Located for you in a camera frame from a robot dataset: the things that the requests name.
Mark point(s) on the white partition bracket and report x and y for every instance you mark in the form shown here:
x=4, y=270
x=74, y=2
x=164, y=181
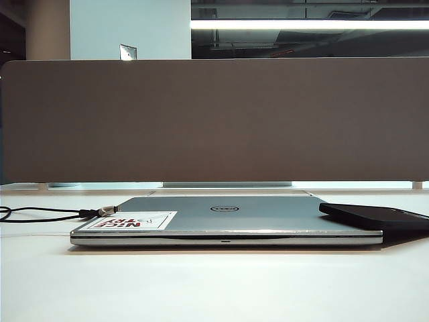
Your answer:
x=417, y=185
x=42, y=186

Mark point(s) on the metal wall plate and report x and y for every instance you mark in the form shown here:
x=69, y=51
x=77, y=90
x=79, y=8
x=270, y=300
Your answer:
x=128, y=52

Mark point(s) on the silver Dell laptop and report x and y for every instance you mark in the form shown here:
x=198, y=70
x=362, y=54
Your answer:
x=268, y=218

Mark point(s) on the long ceiling light strip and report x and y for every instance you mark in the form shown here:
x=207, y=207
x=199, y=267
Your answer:
x=301, y=24

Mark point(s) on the white sticker with red print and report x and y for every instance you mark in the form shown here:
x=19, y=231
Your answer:
x=134, y=220

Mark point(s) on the brown fabric desk partition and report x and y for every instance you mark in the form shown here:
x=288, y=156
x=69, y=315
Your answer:
x=214, y=120

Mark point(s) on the pale grey partition foot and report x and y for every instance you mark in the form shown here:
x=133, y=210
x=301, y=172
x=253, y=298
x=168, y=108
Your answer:
x=228, y=184

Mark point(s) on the beige round column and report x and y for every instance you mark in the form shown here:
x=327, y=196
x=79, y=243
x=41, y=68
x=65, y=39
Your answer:
x=47, y=30

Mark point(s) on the black smartphone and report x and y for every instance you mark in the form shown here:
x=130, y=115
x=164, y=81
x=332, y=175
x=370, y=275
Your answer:
x=378, y=216

